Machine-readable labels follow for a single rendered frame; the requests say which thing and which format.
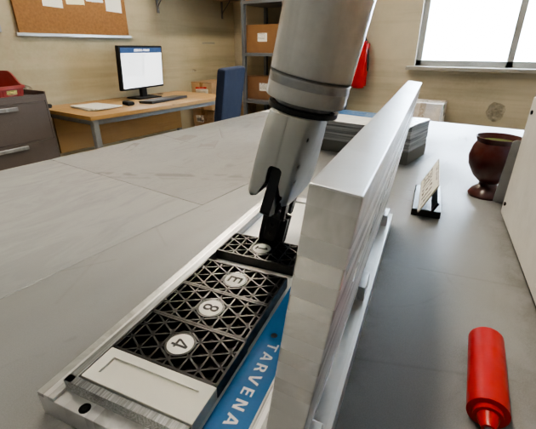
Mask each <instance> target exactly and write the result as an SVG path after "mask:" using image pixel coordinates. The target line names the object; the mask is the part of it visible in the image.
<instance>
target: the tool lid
mask: <svg viewBox="0 0 536 429"><path fill-rule="evenodd" d="M421 85H422V83H421V82H415V81H407V82H406V83H405V84H404V85H403V86H402V87H401V88H400V89H399V91H398V92H397V93H396V94H395V95H394V96H393V97H392V98H391V99H390V100H389V101H388V102H387V103H386V104H385V105H384V106H383V107H382V108H381V109H380V110H379V111H378V112H377V113H376V115H375V116H374V117H373V118H372V119H371V120H370V121H369V122H368V123H367V124H366V125H365V126H364V127H363V128H362V129H361V130H360V131H359V132H358V133H357V134H356V135H355V136H354V137H353V139H352V140H351V141H350V142H349V143H348V144H347V145H346V146H345V147H344V148H343V149H342V150H341V151H340V152H339V153H338V154H337V155H336V156H335V157H334V158H333V159H332V160H331V161H330V163H329V164H328V165H327V166H326V167H325V168H324V169H323V170H322V171H321V172H320V173H319V174H318V175H317V176H316V177H315V178H314V179H313V180H312V181H311V182H310V184H309V188H308V192H307V198H306V203H305V212H304V217H303V221H302V227H301V232H300V236H299V246H298V250H297V255H296V261H295V265H294V274H293V279H292V284H291V289H290V294H289V299H288V308H287V313H286V317H285V323H284V328H283V332H282V342H281V346H280V352H279V357H278V361H277V371H276V375H275V380H274V386H273V390H272V395H271V404H270V409H269V414H268V419H267V424H266V429H310V427H311V423H312V421H313V418H314V415H315V413H316V410H317V407H318V404H319V402H320V399H321V397H322V393H323V390H324V387H325V385H326V382H327V379H328V375H329V372H330V369H331V367H332V364H333V361H334V357H335V355H336V352H337V350H338V347H339V343H340V340H341V337H342V334H343V332H344V329H345V325H346V322H347V319H348V317H349V315H350V312H351V308H352V305H353V302H354V299H355V297H356V292H357V290H358V287H359V284H360V282H361V278H362V274H363V271H364V268H365V267H366V264H367V262H368V257H369V255H370V252H371V249H372V247H373V242H374V239H375V237H376V234H377V231H378V229H379V225H380V222H381V220H382V217H383V214H384V212H385V206H386V204H387V202H388V199H389V196H390V193H391V188H392V185H393V181H394V179H395V175H396V171H397V167H398V164H399V161H400V158H401V155H402V149H403V147H404V144H405V140H406V138H407V134H408V129H409V126H410V123H411V120H412V117H413V112H414V108H415V106H416V102H417V99H418V97H419V91H420V88H421Z"/></svg>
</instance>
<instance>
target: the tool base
mask: <svg viewBox="0 0 536 429"><path fill-rule="evenodd" d="M262 201H263V199H262V200H261V201H259V202H258V203H257V204H256V205H255V206H253V207H252V208H251V209H250V210H249V211H248V212H247V213H246V214H245V215H243V216H242V217H241V218H240V219H239V220H237V221H236V222H235V223H234V224H233V225H232V226H230V227H229V228H228V229H227V230H226V231H224V232H223V233H222V234H221V235H219V236H218V237H217V238H216V239H215V240H214V241H213V242H211V244H210V245H208V246H207V247H206V248H205V249H204V250H202V251H201V252H200V253H199V254H198V255H196V256H195V257H194V258H193V259H192V260H190V261H189V262H188V263H187V264H186V265H184V266H183V267H182V268H181V269H180V270H178V271H177V272H176V273H175V274H174V275H173V276H172V277H171V278H170V279H168V280H167V281H166V282H165V283H164V284H162V285H161V286H160V287H159V288H158V289H156V290H155V291H154V292H153V293H152V294H151V295H149V296H148V297H147V298H146V299H144V300H143V301H142V302H141V303H140V304H138V305H137V306H136V307H135V308H134V309H133V310H132V311H131V312H130V313H129V314H127V315H126V316H125V317H124V318H122V319H121V320H120V321H119V322H118V323H116V324H115V325H114V326H113V327H112V328H111V329H109V330H108V331H107V332H106V333H105V334H103V335H102V336H101V337H100V338H99V339H98V340H97V341H96V342H95V343H93V344H92V345H91V346H90V347H89V348H87V349H86V350H85V351H84V352H83V353H81V354H80V355H79V356H78V357H76V358H75V359H74V360H73V361H72V362H71V363H69V364H68V365H67V366H66V367H65V368H63V369H62V370H61V371H60V372H59V373H58V374H57V375H56V376H55V377H53V378H52V379H51V380H50V381H49V382H47V383H46V384H45V385H44V386H43V387H41V388H40V389H39V390H38V391H37V394H38V396H39V398H40V401H41V403H42V406H43V409H44V412H45V413H47V414H49V415H52V416H53V417H55V418H57V419H59V420H62V421H63V422H65V423H66V424H68V425H70V426H73V427H75V428H76V429H148V428H146V427H144V426H142V425H140V424H138V423H136V422H133V421H131V420H129V419H127V418H125V417H123V416H121V415H118V414H116V413H114V412H112V411H110V410H108V409H105V408H103V407H101V406H99V405H98V404H96V403H92V402H90V401H89V400H87V399H85V398H81V397H79V396H78V395H76V394H74V393H72V392H68V391H67V390H66V385H65V382H64V379H65V378H66V377H67V376H68V375H69V374H70V373H71V372H72V371H74V370H75V369H76V368H77V367H78V366H79V365H81V364H82V363H83V362H84V361H85V360H86V359H87V358H89V357H90V356H91V355H92V354H93V353H94V352H96V351H97V350H98V349H99V348H100V347H101V346H103V345H104V344H105V343H106V342H107V341H108V340H109V339H110V338H111V337H112V336H113V335H114V334H116V333H117V332H118V331H119V330H120V329H121V328H122V327H124V326H125V325H126V324H127V323H128V322H129V321H131V320H132V319H133V318H134V317H135V316H136V315H137V314H139V313H140V312H141V311H142V310H143V309H144V308H146V307H147V306H148V305H149V304H150V303H151V302H153V301H154V300H155V299H156V298H157V297H158V296H159V295H160V294H161V293H162V292H163V291H164V290H165V289H167V288H168V287H169V286H170V285H171V284H172V283H174V282H175V281H176V280H177V279H178V278H179V277H181V276H182V275H183V274H184V273H185V272H186V271H187V270H189V269H190V268H191V267H192V266H193V265H194V264H196V263H197V262H198V261H199V260H200V259H201V258H202V257H203V256H204V255H205V254H206V253H207V252H208V251H210V250H211V249H212V248H213V247H214V246H215V245H217V244H218V243H219V242H220V241H221V240H222V239H223V238H225V237H226V236H227V235H228V234H229V233H230V232H232V231H233V230H234V229H235V228H236V227H237V226H239V225H240V224H241V223H242V222H243V221H244V220H246V219H247V218H248V217H249V216H250V215H251V214H252V213H253V212H254V211H255V210H256V209H257V208H258V207H260V206H261V204H262ZM391 221H392V214H390V209H388V208H385V212H384V214H383V217H382V220H381V222H380V225H379V229H378V231H377V234H376V237H375V239H374V242H373V247H372V249H371V252H370V255H369V257H368V262H367V264H366V267H365V268H364V271H363V274H362V278H361V282H360V284H359V287H358V290H357V292H356V297H355V299H354V302H353V305H352V308H351V312H350V315H349V317H348V319H347V322H346V325H345V329H344V332H343V334H342V337H341V340H340V343H339V347H338V350H337V352H336V355H335V357H334V361H333V364H332V367H331V369H330V372H329V375H328V379H327V382H326V385H325V387H324V390H323V393H322V397H321V399H320V402H319V404H318V407H317V410H316V413H315V415H314V418H313V421H312V423H311V427H310V429H335V426H336V423H337V419H338V416H339V411H340V407H341V404H342V401H343V398H344V395H345V389H346V386H347V382H348V380H349V376H350V373H351V367H352V364H353V361H354V357H355V355H356V349H357V346H358V342H359V340H360V336H361V333H362V327H363V325H364V321H365V317H366V315H367V311H368V306H369V302H370V300H371V296H372V293H373V287H374V285H375V281H376V277H377V275H378V271H379V266H380V262H381V260H382V256H383V253H384V250H385V244H386V241H387V238H388V235H389V231H390V228H391ZM272 390H273V387H272V388H271V391H270V393H269V395H268V397H267V399H266V400H265V403H264V405H263V407H262V409H261V411H260V412H259V415H258V417H257V419H256V421H255V423H254V425H253V427H252V429H266V424H267V419H268V414H269V409H270V404H271V395H272ZM85 403H90V404H91V409H90V411H89V412H87V413H85V414H80V413H79V412H78V409H79V408H80V406H81V405H83V404H85Z"/></svg>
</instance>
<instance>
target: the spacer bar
mask: <svg viewBox="0 0 536 429"><path fill-rule="evenodd" d="M82 379H84V380H87V381H89V382H91V383H94V384H95V385H97V386H101V387H103V388H105V389H107V390H109V391H111V392H115V393H116V394H118V395H120V396H123V397H125V398H127V399H130V400H132V401H134V402H136V403H139V404H141V405H143V406H146V407H147V408H149V409H153V410H155V411H156V412H159V413H161V414H163V415H166V416H168V417H170V418H172V419H175V420H177V421H179V422H182V423H184V424H186V425H188V426H190V427H191V429H198V428H199V427H200V425H201V424H202V422H203V421H204V419H205V418H206V416H207V415H208V413H209V411H210V410H211V408H212V407H213V406H214V404H215V402H216V400H217V388H216V387H214V386H210V385H208V384H206V383H203V382H201V381H199V380H195V379H192V378H191V377H188V376H186V375H183V374H180V373H178V372H175V371H173V370H171V369H167V368H164V367H163V366H160V365H157V364H155V363H152V362H149V361H147V360H145V359H143V358H140V357H136V356H134V355H132V354H129V353H127V352H123V351H121V350H118V349H116V348H114V347H112V348H111V349H110V350H109V351H108V352H106V353H105V354H104V355H103V356H102V357H101V358H100V359H99V360H97V361H96V362H95V363H94V364H93V365H92V366H91V367H90V368H89V369H87V370H86V371H85V372H84V373H83V374H82Z"/></svg>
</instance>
